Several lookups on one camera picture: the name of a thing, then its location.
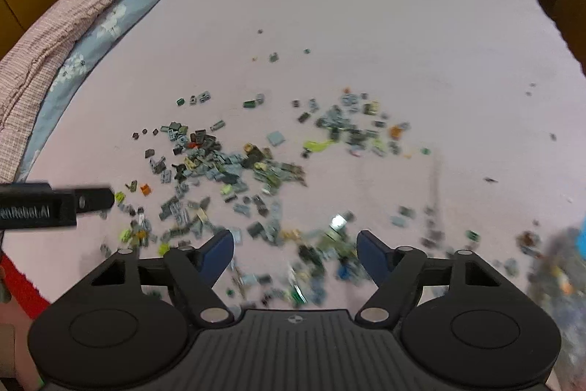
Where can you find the blue box lid clip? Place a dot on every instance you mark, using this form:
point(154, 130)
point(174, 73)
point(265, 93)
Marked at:
point(580, 241)

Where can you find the red mat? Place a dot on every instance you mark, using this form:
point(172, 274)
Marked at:
point(26, 294)

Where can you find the orange round brick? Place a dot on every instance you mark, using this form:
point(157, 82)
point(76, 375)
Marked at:
point(395, 132)

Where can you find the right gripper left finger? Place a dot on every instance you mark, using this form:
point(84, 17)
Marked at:
point(194, 273)

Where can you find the small orange clip brick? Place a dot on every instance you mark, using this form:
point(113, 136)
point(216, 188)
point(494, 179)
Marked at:
point(146, 188)

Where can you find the blue floral blanket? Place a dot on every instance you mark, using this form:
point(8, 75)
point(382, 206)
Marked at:
point(105, 32)

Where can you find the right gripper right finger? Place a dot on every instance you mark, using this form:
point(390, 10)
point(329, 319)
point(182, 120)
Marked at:
point(396, 272)

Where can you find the lime green brick piece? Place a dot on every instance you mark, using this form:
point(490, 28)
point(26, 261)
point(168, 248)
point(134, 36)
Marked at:
point(317, 146)

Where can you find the pink checked quilt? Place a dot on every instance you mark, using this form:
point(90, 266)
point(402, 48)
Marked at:
point(28, 70)

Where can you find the grey square brick plate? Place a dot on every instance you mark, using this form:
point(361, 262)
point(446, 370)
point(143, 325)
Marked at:
point(275, 138)

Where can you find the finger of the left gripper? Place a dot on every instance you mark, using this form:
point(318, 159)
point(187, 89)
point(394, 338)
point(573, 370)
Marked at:
point(96, 199)

